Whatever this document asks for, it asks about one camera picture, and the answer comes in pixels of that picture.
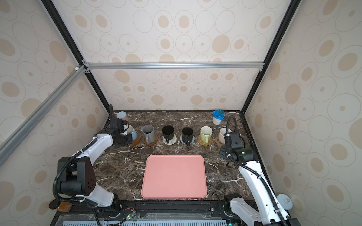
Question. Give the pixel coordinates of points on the grey mug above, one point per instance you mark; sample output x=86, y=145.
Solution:
x=149, y=134

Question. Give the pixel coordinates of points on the multicolour woven coaster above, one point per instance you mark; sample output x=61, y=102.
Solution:
x=171, y=141

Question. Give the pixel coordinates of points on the silver aluminium frame bar rear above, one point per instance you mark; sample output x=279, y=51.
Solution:
x=174, y=65

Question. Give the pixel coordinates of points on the green can white lid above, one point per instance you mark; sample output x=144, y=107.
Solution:
x=285, y=201

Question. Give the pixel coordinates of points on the silver aluminium frame bar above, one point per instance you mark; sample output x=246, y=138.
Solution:
x=174, y=65
x=18, y=136

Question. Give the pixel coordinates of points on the white cup blue lid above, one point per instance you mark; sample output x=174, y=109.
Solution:
x=218, y=116

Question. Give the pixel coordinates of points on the pink plastic tray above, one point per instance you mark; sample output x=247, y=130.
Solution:
x=174, y=177

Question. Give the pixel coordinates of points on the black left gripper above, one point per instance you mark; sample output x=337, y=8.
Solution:
x=129, y=141

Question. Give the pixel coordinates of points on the black mug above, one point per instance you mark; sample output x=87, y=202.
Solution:
x=187, y=131
x=168, y=132

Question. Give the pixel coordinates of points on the amber jar black lid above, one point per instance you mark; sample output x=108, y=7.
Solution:
x=59, y=206

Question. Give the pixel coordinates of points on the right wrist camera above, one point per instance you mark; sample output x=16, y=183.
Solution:
x=234, y=142

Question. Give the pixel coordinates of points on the green mug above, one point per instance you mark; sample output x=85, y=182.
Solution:
x=206, y=131

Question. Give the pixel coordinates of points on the rattan woven coaster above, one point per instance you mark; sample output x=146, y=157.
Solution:
x=207, y=139

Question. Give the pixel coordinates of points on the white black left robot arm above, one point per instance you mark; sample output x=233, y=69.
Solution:
x=76, y=179

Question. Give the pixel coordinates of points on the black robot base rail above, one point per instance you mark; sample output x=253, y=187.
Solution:
x=151, y=213

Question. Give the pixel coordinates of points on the blue woven coaster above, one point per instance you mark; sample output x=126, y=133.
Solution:
x=187, y=140

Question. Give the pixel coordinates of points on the cork paw coaster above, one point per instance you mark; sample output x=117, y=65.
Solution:
x=217, y=141

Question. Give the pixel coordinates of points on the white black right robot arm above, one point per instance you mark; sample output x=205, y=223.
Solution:
x=260, y=186

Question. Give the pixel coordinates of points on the pink jar grey lid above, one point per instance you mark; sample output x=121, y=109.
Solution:
x=121, y=115

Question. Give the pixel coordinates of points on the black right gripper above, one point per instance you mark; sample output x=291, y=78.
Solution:
x=223, y=152

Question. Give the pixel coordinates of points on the silver aluminium frame bar left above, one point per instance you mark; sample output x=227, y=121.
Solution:
x=18, y=136

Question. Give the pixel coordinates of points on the blue handled white mug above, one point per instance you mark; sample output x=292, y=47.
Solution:
x=132, y=131

